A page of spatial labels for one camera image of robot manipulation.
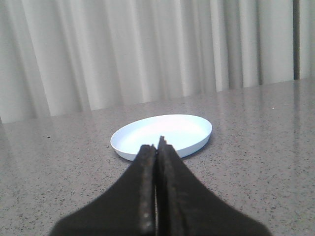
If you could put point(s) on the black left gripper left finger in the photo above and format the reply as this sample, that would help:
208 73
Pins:
127 208

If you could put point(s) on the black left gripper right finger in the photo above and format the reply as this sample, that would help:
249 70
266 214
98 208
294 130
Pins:
187 208

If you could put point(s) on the light blue round plate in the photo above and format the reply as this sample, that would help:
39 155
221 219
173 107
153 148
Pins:
186 133

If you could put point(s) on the white pleated curtain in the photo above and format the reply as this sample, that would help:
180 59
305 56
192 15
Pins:
64 56

